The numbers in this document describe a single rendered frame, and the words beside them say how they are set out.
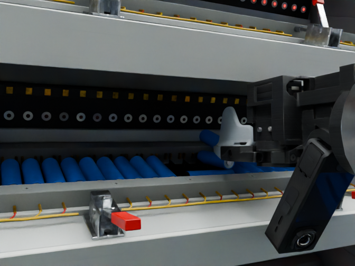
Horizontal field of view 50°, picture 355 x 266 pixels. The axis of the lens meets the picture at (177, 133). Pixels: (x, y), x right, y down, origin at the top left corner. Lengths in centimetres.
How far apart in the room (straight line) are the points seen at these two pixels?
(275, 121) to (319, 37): 17
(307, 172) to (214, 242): 11
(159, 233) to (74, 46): 18
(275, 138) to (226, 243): 12
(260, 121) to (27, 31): 22
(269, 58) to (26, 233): 29
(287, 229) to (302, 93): 12
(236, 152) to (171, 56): 11
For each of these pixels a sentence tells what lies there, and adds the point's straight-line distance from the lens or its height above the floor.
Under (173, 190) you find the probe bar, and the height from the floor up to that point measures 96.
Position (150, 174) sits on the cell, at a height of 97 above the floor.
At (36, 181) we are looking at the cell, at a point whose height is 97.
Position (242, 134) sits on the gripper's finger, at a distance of 41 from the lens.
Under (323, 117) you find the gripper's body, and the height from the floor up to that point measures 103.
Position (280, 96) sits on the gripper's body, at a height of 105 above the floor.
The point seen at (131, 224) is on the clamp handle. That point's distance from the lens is 28.
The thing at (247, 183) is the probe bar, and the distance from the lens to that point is 45.
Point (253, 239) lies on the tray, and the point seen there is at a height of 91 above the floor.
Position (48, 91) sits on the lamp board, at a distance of 48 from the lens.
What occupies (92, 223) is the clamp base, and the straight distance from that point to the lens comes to 35.
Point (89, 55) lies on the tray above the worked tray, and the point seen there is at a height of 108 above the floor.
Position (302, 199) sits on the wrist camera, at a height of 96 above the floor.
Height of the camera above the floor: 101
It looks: 1 degrees up
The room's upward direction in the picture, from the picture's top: straight up
